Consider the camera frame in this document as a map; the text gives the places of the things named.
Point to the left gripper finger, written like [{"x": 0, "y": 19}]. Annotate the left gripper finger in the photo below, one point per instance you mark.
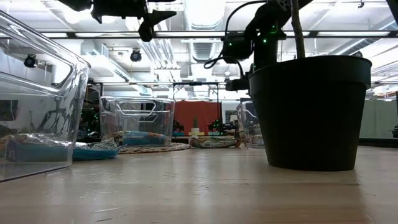
[
  {"x": 160, "y": 18},
  {"x": 146, "y": 33}
]

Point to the orange Chewy granola bar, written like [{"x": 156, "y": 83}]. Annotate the orange Chewy granola bar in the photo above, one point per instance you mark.
[
  {"x": 157, "y": 136},
  {"x": 213, "y": 142}
]

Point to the blue orange-tipped granola bar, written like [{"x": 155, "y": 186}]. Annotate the blue orange-tipped granola bar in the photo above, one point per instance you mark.
[{"x": 140, "y": 140}]

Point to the green blue granola bar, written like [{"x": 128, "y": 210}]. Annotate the green blue granola bar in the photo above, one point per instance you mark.
[
  {"x": 37, "y": 152},
  {"x": 93, "y": 154}
]

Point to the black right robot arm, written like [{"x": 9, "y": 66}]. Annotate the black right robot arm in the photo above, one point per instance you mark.
[{"x": 265, "y": 49}]

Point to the black background robot arm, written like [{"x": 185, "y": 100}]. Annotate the black background robot arm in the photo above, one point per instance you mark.
[
  {"x": 53, "y": 115},
  {"x": 219, "y": 126},
  {"x": 178, "y": 127}
]

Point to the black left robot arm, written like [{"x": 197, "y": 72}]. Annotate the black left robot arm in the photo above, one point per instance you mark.
[{"x": 74, "y": 3}]

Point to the clear plastic bin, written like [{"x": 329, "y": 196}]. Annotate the clear plastic bin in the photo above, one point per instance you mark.
[
  {"x": 248, "y": 124},
  {"x": 136, "y": 107},
  {"x": 79, "y": 93}
]

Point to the orange curtain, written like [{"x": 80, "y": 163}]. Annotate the orange curtain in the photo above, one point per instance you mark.
[{"x": 202, "y": 113}]

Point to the small cactus in white pot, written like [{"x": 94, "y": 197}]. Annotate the small cactus in white pot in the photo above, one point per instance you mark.
[{"x": 195, "y": 123}]

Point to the black plastic plant pot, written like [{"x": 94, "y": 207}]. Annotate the black plastic plant pot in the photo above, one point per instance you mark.
[{"x": 311, "y": 118}]

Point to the round woven wicker placemat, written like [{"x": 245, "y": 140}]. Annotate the round woven wicker placemat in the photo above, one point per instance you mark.
[{"x": 155, "y": 148}]

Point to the grey green partition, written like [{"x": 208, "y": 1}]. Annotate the grey green partition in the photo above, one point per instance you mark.
[{"x": 379, "y": 115}]

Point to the dark background monitor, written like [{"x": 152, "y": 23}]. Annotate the dark background monitor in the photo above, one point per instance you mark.
[{"x": 9, "y": 109}]

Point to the black ceiling camera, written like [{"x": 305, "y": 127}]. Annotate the black ceiling camera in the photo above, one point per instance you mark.
[
  {"x": 136, "y": 55},
  {"x": 31, "y": 61}
]

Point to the black background stand frame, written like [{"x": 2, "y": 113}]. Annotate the black background stand frame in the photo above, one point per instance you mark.
[{"x": 196, "y": 83}]

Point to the ribbed silver air duct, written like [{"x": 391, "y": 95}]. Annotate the ribbed silver air duct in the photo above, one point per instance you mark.
[{"x": 203, "y": 51}]

